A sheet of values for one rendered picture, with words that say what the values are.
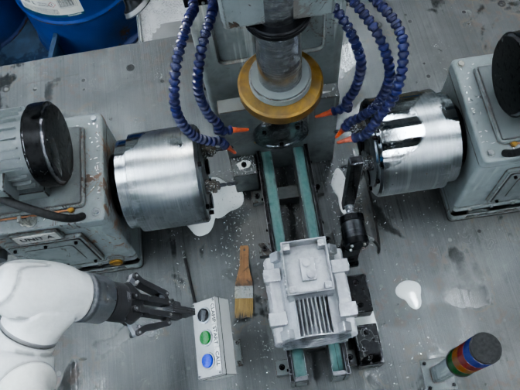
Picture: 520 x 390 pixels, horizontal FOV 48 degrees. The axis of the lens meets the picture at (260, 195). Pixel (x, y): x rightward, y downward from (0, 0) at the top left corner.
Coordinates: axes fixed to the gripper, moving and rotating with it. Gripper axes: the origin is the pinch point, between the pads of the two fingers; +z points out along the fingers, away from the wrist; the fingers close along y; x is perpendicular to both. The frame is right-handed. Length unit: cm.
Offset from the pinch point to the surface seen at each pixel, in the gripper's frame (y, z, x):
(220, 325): -3.0, 9.2, -3.5
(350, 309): -3.9, 24.7, -27.7
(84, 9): 160, 41, 79
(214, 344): -7.0, 7.9, -2.2
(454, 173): 25, 43, -53
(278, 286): 3.9, 17.5, -14.7
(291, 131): 46, 26, -20
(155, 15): 148, 56, 51
